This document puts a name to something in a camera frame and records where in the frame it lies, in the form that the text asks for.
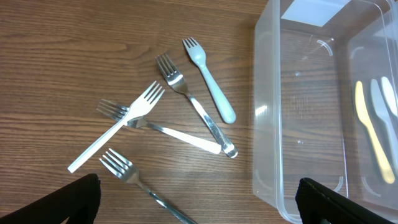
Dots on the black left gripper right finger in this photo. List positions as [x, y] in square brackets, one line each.
[319, 204]

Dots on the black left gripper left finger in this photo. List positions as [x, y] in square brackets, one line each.
[77, 202]

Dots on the yellow plastic knife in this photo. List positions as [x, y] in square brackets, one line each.
[363, 115]

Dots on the pale grey-blue plastic knife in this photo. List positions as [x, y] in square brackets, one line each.
[383, 114]

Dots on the white plastic fork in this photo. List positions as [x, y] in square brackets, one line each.
[140, 107]

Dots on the white plastic knife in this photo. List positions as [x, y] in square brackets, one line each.
[389, 95]

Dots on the clear left plastic container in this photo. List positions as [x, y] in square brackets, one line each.
[304, 122]

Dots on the clear plastic container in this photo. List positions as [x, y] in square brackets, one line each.
[372, 53]
[304, 122]

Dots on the steel fork near container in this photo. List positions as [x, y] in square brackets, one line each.
[176, 81]

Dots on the clear right plastic container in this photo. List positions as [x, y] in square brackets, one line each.
[372, 53]

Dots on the steel fork lower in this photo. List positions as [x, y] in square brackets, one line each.
[126, 171]

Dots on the steel fork under white fork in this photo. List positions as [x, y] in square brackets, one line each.
[116, 112]

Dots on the pale blue plastic fork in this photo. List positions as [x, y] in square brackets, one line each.
[198, 57]

